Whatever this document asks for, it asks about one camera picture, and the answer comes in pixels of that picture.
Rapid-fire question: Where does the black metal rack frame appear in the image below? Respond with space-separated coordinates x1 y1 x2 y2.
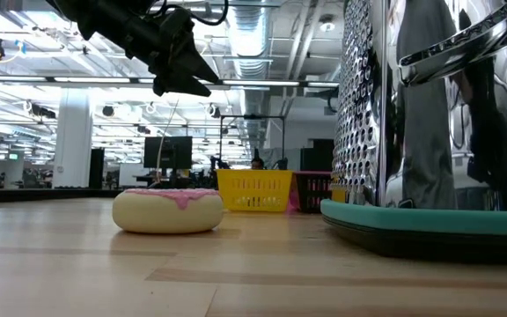
219 114 286 171

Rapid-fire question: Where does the black computer monitor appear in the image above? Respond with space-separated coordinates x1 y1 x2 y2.
143 136 194 170

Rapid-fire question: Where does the long ceiling light bar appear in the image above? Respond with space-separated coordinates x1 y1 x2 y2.
0 74 341 90

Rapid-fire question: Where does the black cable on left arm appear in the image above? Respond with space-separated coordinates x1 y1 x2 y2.
147 0 230 27

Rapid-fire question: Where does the tall black cabinet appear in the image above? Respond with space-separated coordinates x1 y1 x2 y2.
88 148 106 189

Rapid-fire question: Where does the yellow plastic basket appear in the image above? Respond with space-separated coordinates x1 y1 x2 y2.
217 169 295 214

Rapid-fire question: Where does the black metal table frame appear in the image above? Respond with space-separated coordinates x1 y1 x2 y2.
0 188 125 203

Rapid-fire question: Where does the toy doughnut with pink icing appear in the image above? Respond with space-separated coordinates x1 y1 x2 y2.
112 188 224 235

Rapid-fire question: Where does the silver ventilation duct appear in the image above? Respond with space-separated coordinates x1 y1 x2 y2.
223 0 276 81

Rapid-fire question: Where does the wide dark cabinet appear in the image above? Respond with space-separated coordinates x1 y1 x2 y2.
299 138 336 173

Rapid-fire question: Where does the red plastic tray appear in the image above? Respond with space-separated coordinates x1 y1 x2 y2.
284 170 334 216

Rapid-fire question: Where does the black plastic basket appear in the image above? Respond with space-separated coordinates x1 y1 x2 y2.
295 171 334 215

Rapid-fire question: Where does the white room pillar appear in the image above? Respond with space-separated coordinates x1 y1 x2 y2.
52 87 93 189

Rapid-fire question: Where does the round ceiling fixture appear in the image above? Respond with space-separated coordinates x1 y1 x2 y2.
318 14 336 33

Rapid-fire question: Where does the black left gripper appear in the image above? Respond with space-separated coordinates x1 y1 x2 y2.
121 7 220 98

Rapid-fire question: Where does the steel grater with teal base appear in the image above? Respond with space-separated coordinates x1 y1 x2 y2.
320 0 507 266

